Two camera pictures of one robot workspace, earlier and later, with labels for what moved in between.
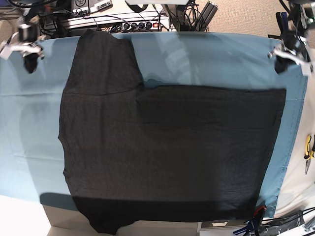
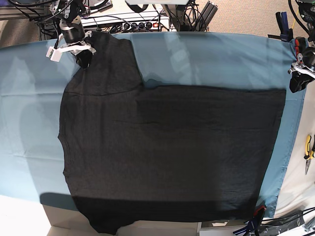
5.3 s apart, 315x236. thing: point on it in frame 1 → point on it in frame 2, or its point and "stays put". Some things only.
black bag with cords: [272, 226] stays put
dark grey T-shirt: [133, 153] stays put
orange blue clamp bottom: [254, 225] stays put
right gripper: [28, 34] → [74, 38]
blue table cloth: [31, 153] stays put
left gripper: [293, 47] → [305, 64]
